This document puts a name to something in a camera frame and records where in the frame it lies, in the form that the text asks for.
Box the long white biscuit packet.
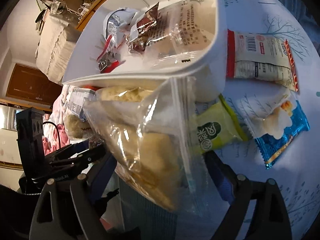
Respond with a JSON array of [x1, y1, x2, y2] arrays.
[[66, 87, 95, 122]]

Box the Fuji cake clear bag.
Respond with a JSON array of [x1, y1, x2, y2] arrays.
[[84, 77, 209, 217]]

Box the brown chocolate snack packet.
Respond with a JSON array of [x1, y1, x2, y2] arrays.
[[126, 2, 159, 54]]

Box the white plastic storage bin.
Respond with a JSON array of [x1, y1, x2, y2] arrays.
[[62, 0, 227, 102]]

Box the red white wafer packet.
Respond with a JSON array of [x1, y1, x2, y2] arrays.
[[97, 7, 139, 73]]

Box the puffed rice roll packet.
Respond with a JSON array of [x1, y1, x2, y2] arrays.
[[64, 114, 93, 140]]

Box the pink floral blanket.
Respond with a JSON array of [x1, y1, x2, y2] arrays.
[[42, 85, 74, 155]]

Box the green snack packet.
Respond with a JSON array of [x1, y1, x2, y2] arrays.
[[193, 94, 249, 154]]

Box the teal ribbed placemat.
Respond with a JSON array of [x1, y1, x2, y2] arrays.
[[118, 178, 177, 239]]

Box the blue popcorn snack packet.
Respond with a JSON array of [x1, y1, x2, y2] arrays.
[[237, 89, 310, 169]]

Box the white draped cloth furniture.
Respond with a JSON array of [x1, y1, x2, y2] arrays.
[[36, 13, 81, 85]]

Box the white red snack packet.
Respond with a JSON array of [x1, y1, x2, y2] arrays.
[[226, 30, 299, 92]]

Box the clear bag pale crackers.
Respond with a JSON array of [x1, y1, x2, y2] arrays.
[[143, 0, 215, 68]]

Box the white floral tablecloth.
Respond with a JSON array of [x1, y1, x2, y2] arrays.
[[218, 0, 319, 239]]

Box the black cable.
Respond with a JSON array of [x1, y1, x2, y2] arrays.
[[42, 121, 62, 152]]

